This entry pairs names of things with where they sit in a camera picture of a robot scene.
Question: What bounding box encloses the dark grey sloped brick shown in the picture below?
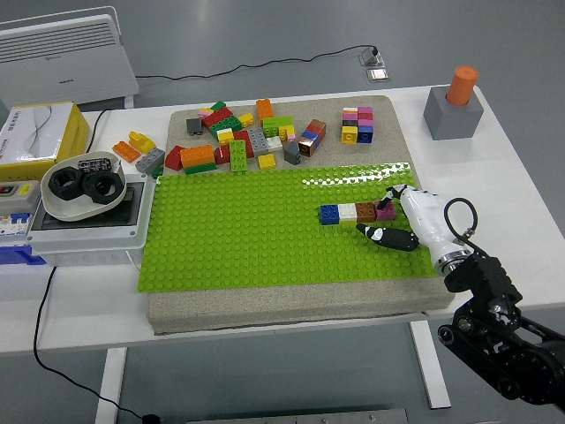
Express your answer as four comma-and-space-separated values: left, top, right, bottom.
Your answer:
283, 140, 304, 167

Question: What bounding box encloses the brick stack with blue base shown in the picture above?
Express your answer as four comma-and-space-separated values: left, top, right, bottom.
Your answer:
356, 105, 375, 145

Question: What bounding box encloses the red sloped roof brick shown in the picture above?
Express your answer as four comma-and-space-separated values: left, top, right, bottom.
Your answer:
164, 145, 186, 171

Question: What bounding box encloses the brick stack with yellow base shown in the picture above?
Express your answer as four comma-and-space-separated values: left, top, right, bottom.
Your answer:
341, 107, 359, 145

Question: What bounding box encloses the long orange brick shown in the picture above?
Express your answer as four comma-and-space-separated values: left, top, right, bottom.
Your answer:
179, 144, 216, 169

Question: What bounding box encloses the large black hex nut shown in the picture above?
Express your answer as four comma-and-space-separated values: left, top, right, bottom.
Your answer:
48, 166, 86, 202
81, 171, 123, 204

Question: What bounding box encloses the magenta building brick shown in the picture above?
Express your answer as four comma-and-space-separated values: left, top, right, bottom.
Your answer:
373, 201, 397, 222

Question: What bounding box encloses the orange flat brick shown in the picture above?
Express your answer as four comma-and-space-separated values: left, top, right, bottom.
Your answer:
111, 140, 141, 163

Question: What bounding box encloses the yellow curved brick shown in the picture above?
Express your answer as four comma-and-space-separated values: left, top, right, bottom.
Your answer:
128, 131, 157, 155

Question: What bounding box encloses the long lime green brick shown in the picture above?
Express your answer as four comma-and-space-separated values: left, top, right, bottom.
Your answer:
262, 115, 296, 138

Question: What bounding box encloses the white bowl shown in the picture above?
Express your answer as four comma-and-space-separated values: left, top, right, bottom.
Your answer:
40, 149, 129, 222

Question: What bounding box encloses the grey circuit breaker box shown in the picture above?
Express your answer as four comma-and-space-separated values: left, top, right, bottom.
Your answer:
0, 179, 43, 239

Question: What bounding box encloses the light grey brick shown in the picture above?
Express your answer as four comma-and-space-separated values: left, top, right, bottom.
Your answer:
246, 126, 269, 155

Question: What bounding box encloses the grey cube holder block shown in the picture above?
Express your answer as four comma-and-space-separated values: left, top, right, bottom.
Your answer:
422, 86, 486, 140

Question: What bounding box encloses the orange cylinder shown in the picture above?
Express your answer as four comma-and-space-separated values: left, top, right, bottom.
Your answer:
445, 65, 480, 106

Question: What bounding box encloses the grey long brick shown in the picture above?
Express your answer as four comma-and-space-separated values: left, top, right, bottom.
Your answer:
134, 148, 166, 174

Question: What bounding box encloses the long red brick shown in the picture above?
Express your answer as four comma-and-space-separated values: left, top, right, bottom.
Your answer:
201, 107, 235, 131

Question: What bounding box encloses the blue plastic bin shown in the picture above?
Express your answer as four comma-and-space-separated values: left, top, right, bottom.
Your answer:
0, 244, 49, 266

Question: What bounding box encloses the grey electrical junction box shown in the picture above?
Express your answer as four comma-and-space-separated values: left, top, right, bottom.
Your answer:
25, 172, 155, 268

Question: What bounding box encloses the green studded baseplate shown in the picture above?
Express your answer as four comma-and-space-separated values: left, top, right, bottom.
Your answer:
135, 162, 444, 294

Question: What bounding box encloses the thin black cable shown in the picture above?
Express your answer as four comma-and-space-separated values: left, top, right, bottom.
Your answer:
86, 109, 110, 154

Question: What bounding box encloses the brown red blue brick stack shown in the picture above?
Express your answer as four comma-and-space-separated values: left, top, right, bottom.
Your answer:
297, 117, 328, 158

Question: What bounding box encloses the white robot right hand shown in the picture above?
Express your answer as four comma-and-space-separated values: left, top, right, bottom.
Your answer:
355, 184, 468, 261

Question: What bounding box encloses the yellow tissue box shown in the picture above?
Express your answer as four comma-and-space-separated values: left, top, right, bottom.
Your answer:
0, 102, 92, 180

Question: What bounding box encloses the lime green flat brick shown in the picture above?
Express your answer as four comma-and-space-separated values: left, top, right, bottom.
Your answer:
228, 139, 250, 172

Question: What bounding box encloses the open metal floor socket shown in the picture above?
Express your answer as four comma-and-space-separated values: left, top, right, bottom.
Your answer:
358, 47, 388, 68

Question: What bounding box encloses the grey-brown foam mat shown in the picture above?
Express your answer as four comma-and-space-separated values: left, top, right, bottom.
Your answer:
145, 95, 456, 336

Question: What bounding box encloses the long dark green brick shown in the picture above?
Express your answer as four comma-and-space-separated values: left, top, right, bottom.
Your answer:
209, 117, 242, 138

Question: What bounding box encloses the white table leg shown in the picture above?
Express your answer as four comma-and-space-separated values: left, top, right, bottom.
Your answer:
409, 320, 452, 411
94, 346, 129, 424

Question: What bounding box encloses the black cable with floor plug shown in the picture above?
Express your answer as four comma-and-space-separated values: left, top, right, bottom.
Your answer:
33, 264, 162, 424

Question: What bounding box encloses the white panel heater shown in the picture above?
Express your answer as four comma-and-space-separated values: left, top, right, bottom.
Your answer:
0, 5, 139, 109

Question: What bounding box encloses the small dark circuit module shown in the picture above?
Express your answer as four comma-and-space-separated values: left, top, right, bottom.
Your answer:
78, 156, 111, 173

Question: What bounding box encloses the black floor power cord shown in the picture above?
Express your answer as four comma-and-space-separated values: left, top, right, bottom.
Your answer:
134, 43, 380, 82

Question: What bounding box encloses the brown building brick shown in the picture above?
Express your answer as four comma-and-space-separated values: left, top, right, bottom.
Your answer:
355, 201, 377, 223

